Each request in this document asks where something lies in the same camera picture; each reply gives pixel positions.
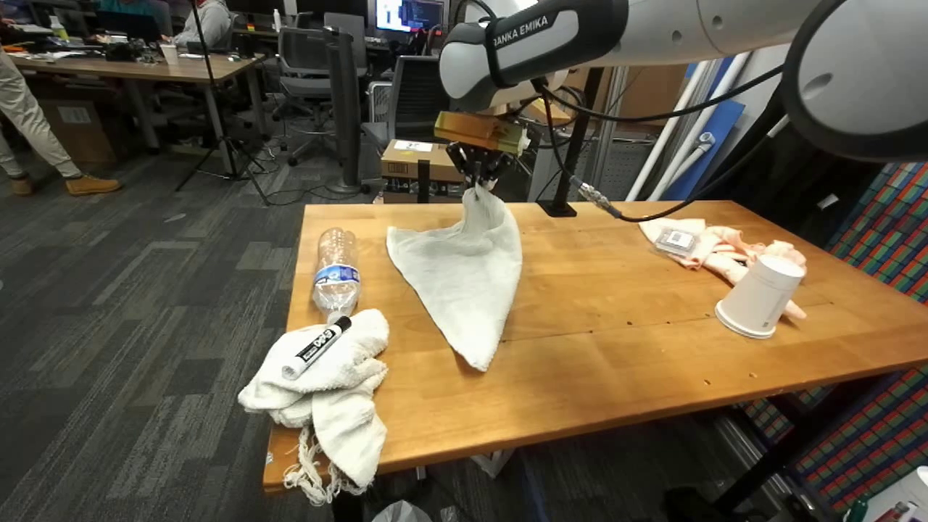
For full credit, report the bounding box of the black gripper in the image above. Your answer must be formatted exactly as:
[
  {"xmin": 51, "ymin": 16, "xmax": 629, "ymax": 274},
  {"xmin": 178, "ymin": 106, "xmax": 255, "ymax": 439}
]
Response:
[{"xmin": 432, "ymin": 110, "xmax": 531, "ymax": 181}]

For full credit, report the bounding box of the white towel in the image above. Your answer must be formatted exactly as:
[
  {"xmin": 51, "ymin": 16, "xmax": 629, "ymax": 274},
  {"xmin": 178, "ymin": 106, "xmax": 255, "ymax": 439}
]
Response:
[{"xmin": 386, "ymin": 187, "xmax": 522, "ymax": 373}]

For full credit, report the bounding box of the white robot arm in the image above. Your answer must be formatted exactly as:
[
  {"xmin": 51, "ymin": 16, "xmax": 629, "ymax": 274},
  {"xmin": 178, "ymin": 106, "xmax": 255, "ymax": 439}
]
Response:
[{"xmin": 437, "ymin": 0, "xmax": 928, "ymax": 162}]

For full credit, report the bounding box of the small wooden side table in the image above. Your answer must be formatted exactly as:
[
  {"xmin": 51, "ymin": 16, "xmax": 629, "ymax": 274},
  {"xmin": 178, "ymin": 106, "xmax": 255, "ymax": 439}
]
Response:
[{"xmin": 379, "ymin": 141, "xmax": 463, "ymax": 204}]

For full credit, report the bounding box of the black vertical pole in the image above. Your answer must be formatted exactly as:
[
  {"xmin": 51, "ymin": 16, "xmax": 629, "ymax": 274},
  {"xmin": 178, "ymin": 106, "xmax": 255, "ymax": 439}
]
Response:
[{"xmin": 535, "ymin": 68, "xmax": 603, "ymax": 219}]

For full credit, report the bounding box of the grey office chair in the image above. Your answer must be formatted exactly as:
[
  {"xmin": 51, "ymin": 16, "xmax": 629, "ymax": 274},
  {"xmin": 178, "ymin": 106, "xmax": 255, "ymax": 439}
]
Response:
[{"xmin": 389, "ymin": 55, "xmax": 448, "ymax": 141}]

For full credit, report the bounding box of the computer monitor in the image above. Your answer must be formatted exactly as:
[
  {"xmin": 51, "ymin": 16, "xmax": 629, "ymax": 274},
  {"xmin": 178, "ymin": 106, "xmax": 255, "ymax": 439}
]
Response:
[{"xmin": 373, "ymin": 0, "xmax": 442, "ymax": 32}]

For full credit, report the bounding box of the clear plastic water bottle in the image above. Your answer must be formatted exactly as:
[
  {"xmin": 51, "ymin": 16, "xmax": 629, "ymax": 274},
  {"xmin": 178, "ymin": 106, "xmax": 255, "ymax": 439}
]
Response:
[{"xmin": 312, "ymin": 226, "xmax": 360, "ymax": 316}]

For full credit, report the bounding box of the small card on cloth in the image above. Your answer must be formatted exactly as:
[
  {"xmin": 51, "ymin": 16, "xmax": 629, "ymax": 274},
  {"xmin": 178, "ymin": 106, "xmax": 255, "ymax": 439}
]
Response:
[{"xmin": 656, "ymin": 226, "xmax": 699, "ymax": 257}]

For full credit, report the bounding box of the pink cloth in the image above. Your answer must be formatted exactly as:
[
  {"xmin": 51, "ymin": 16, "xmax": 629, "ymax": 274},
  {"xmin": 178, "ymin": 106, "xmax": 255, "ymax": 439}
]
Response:
[{"xmin": 641, "ymin": 219, "xmax": 806, "ymax": 325}]

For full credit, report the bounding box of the black and white marker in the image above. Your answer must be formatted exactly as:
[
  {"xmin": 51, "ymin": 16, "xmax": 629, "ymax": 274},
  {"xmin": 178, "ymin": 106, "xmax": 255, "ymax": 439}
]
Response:
[{"xmin": 281, "ymin": 316, "xmax": 350, "ymax": 381}]

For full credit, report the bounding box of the crumpled white rag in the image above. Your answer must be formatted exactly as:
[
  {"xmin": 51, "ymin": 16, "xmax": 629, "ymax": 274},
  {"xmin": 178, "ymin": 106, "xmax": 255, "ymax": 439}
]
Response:
[{"xmin": 236, "ymin": 309, "xmax": 389, "ymax": 505}]

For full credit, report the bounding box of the white paper cup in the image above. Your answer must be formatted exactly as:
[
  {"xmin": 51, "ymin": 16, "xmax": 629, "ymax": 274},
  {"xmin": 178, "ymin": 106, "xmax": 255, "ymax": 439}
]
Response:
[{"xmin": 712, "ymin": 257, "xmax": 806, "ymax": 341}]

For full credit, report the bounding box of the wooden office desk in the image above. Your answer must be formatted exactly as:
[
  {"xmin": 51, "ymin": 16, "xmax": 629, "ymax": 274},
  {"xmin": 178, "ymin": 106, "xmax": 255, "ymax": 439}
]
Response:
[{"xmin": 13, "ymin": 52, "xmax": 263, "ymax": 149}]

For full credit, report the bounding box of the person in beige trousers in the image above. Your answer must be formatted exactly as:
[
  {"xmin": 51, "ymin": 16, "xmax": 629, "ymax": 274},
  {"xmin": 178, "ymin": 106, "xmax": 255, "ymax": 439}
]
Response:
[{"xmin": 0, "ymin": 52, "xmax": 122, "ymax": 197}]

